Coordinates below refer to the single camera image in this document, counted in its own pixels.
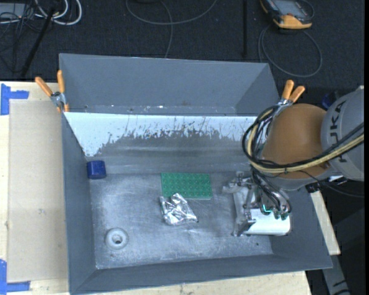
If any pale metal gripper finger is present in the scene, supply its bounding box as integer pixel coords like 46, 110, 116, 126
232, 211, 256, 237
222, 171, 253, 196

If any white box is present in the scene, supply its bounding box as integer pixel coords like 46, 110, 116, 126
232, 191, 293, 237

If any green studded flat plate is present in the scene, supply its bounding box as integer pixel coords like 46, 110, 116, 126
160, 172, 213, 200

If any crumpled silver plastic packet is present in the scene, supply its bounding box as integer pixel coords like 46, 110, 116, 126
158, 193, 199, 226

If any grey metal bin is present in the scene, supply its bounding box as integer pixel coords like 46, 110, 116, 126
58, 53, 333, 295

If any blue cylinder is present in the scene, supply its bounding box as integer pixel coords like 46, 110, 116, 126
85, 160, 108, 180

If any pale cardboard board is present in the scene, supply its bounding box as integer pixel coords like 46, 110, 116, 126
6, 98, 69, 284

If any grey ring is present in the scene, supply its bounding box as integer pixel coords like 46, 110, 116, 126
105, 227, 129, 251

